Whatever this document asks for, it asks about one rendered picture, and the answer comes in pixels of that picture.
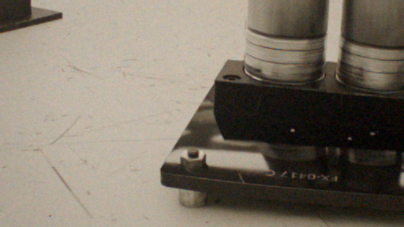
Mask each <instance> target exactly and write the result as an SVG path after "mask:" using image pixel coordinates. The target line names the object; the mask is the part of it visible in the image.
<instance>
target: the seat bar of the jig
mask: <svg viewBox="0 0 404 227"><path fill-rule="evenodd" d="M336 69H337V62H334V61H326V62H325V71H324V79H323V80H321V81H318V82H315V83H311V84H274V83H268V82H265V81H262V80H257V79H254V78H252V77H251V76H248V75H246V74H245V59H243V60H232V59H227V61H226V62H225V65H224V66H223V68H222V70H221V71H220V73H219V75H217V76H216V78H215V79H214V94H213V113H214V114H229V116H237V117H253V118H260V119H265V118H268V119H276V120H285V121H300V122H307V123H315V124H323V125H327V124H331V125H345V126H352V127H359V128H360V127H367V128H380V129H394V130H402V131H404V92H403V93H398V94H378V93H372V92H366V91H359V90H356V89H354V88H351V87H347V86H345V85H343V84H341V83H339V82H338V81H337V80H336V79H335V78H336Z"/></svg>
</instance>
